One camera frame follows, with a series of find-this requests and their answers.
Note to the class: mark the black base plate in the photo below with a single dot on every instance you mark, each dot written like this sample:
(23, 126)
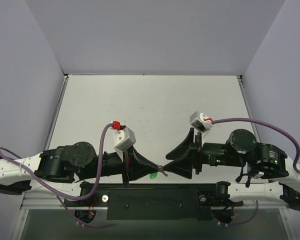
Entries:
(161, 201)

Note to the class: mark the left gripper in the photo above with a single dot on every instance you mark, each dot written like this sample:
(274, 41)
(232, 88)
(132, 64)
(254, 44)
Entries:
(126, 165)

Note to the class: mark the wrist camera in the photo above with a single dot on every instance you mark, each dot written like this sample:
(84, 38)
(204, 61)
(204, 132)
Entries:
(123, 139)
(200, 121)

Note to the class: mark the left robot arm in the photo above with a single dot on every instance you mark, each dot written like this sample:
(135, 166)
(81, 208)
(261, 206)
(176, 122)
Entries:
(72, 172)

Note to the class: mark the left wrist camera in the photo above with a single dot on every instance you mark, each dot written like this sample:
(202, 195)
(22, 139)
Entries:
(123, 139)

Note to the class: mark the green key tag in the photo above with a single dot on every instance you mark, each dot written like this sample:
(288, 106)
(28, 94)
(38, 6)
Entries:
(153, 175)

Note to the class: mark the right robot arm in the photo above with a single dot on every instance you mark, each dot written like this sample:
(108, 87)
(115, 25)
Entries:
(266, 171)

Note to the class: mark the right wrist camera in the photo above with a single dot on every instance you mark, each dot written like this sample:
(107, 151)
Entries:
(200, 121)

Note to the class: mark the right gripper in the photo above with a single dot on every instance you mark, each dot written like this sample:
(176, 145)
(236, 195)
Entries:
(197, 156)

